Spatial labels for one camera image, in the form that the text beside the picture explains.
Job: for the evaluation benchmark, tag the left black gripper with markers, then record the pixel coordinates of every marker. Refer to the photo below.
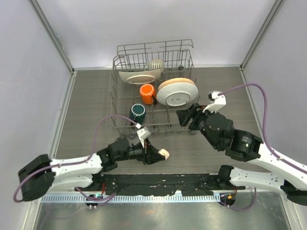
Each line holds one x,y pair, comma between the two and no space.
149,153

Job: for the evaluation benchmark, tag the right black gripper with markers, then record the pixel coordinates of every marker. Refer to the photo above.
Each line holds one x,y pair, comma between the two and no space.
195,111

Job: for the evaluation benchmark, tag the cream square earbud case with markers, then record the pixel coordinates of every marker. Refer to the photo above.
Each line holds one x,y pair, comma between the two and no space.
164,153

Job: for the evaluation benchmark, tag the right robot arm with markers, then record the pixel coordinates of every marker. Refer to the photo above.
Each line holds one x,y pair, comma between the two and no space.
285,175

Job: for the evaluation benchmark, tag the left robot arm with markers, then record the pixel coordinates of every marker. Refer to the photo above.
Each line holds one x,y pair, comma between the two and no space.
44,174

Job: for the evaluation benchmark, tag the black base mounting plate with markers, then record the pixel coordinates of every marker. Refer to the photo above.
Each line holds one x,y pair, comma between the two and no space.
190,184

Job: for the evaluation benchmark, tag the beige ceramic plate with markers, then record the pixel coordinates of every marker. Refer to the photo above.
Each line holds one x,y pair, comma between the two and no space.
175,80

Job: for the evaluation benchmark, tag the orange ceramic mug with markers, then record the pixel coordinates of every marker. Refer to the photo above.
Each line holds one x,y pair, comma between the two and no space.
148,94

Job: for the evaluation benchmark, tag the dark green ceramic mug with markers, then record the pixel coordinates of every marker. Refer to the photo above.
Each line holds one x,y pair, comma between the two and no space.
137,113

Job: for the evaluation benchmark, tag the striped grey white cup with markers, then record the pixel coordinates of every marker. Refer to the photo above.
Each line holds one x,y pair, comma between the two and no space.
155,64

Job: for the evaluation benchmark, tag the cream oval dish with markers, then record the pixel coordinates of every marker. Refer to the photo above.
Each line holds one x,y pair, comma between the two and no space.
140,77

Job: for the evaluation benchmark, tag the white plate with foot ring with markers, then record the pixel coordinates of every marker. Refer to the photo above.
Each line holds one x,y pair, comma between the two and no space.
177,94

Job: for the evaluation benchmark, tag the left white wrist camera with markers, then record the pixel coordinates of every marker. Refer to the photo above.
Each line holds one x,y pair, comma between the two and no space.
143,133

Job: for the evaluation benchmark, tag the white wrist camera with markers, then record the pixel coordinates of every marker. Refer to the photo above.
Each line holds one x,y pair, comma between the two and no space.
143,133
217,101

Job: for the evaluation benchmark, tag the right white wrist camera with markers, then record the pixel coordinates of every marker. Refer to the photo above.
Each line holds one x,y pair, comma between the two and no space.
217,101

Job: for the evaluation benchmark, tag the grey wire dish rack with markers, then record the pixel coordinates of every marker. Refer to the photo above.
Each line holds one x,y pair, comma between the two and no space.
178,64

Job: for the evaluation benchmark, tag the white perforated cable rail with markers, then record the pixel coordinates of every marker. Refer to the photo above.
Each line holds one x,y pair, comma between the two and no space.
176,198

